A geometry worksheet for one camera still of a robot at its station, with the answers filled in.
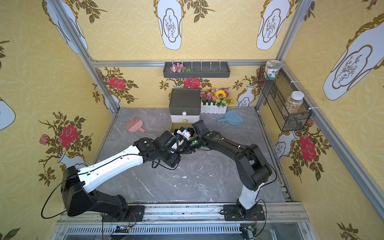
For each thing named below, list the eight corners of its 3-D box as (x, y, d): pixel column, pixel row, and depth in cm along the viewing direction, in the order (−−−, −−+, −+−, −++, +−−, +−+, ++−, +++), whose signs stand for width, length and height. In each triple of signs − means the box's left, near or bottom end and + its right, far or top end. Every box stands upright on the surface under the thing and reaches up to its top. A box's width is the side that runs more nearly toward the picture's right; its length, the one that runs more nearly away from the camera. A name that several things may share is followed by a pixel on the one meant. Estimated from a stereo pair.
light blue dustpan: (218, 124, 113) (219, 122, 111) (217, 112, 121) (217, 110, 120) (242, 124, 113) (243, 122, 111) (239, 112, 121) (240, 110, 120)
